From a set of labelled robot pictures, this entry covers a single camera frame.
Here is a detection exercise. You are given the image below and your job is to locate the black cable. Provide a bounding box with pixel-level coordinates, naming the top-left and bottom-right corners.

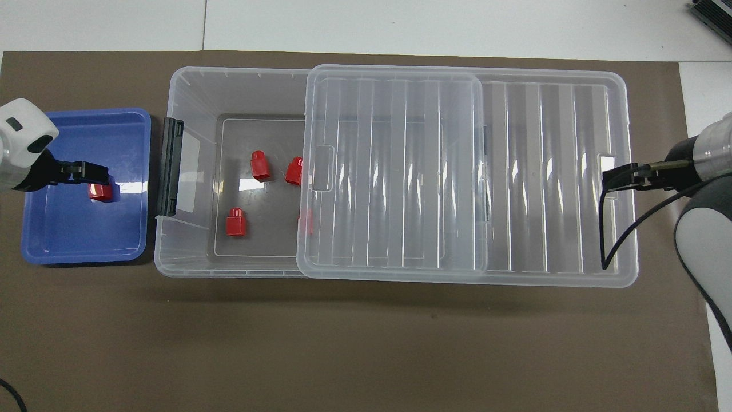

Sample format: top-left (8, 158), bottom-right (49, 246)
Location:
top-left (0, 377), bottom-right (28, 412)
top-left (598, 175), bottom-right (722, 271)

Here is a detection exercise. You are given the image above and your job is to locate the dark grey ribbed device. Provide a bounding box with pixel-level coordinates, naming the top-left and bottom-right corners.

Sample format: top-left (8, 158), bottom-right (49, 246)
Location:
top-left (687, 0), bottom-right (732, 31)

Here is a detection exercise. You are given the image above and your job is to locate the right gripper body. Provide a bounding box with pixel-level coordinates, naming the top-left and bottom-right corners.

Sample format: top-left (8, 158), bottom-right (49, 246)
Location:
top-left (652, 136), bottom-right (706, 193)

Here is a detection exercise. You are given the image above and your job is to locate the clear plastic storage box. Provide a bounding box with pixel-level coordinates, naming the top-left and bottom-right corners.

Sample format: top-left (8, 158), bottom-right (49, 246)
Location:
top-left (153, 66), bottom-right (490, 280)

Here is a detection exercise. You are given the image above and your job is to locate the black box latch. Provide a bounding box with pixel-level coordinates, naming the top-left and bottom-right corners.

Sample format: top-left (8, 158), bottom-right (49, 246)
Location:
top-left (156, 117), bottom-right (185, 219)

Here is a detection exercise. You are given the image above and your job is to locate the blue plastic tray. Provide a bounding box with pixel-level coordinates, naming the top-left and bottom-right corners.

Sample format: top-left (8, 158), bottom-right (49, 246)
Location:
top-left (21, 108), bottom-right (153, 266)

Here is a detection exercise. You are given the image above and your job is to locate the clear plastic box lid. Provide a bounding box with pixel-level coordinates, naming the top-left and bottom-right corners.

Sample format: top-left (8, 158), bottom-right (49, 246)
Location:
top-left (296, 64), bottom-right (639, 288)

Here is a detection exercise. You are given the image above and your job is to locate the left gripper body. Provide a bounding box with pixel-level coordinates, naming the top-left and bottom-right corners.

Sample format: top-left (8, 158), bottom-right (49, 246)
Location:
top-left (11, 149), bottom-right (62, 192)

